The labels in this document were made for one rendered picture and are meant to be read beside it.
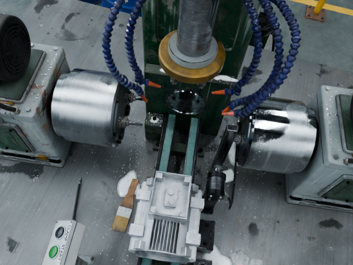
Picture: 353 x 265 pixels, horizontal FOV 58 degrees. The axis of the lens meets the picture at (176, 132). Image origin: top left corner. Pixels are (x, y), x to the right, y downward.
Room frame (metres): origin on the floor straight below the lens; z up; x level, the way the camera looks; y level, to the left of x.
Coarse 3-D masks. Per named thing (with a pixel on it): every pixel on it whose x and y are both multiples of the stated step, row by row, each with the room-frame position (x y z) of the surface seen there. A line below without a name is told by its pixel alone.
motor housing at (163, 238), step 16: (144, 208) 0.25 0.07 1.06; (192, 208) 0.27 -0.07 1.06; (144, 224) 0.21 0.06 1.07; (160, 224) 0.21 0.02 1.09; (176, 224) 0.21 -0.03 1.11; (192, 224) 0.22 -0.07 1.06; (144, 240) 0.16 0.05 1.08; (160, 240) 0.16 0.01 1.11; (176, 240) 0.17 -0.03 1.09; (144, 256) 0.14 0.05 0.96; (160, 256) 0.15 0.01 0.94; (176, 256) 0.15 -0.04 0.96; (192, 256) 0.14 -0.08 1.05
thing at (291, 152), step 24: (240, 120) 0.64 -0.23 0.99; (264, 120) 0.53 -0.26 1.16; (288, 120) 0.54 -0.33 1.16; (312, 120) 0.56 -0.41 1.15; (240, 144) 0.50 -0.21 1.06; (264, 144) 0.47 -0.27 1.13; (288, 144) 0.48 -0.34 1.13; (312, 144) 0.49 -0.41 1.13; (264, 168) 0.44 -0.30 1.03; (288, 168) 0.43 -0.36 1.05
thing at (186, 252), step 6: (150, 180) 0.33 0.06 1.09; (150, 186) 0.32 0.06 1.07; (192, 186) 0.33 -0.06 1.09; (198, 186) 0.33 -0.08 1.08; (192, 192) 0.31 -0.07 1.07; (138, 240) 0.16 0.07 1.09; (138, 246) 0.15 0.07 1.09; (144, 246) 0.15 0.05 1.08; (180, 252) 0.14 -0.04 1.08; (186, 252) 0.14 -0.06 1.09
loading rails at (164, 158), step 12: (168, 120) 0.65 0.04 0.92; (192, 120) 0.66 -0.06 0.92; (168, 132) 0.59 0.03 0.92; (192, 132) 0.60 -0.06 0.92; (156, 144) 0.58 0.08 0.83; (168, 144) 0.54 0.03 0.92; (180, 144) 0.59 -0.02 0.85; (192, 144) 0.55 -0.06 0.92; (168, 156) 0.49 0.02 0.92; (180, 156) 0.55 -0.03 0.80; (192, 156) 0.50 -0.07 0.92; (156, 168) 0.44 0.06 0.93; (192, 168) 0.46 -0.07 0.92; (192, 180) 0.41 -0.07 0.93; (144, 264) 0.12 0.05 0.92; (156, 264) 0.14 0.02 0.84; (168, 264) 0.14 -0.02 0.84; (180, 264) 0.14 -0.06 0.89
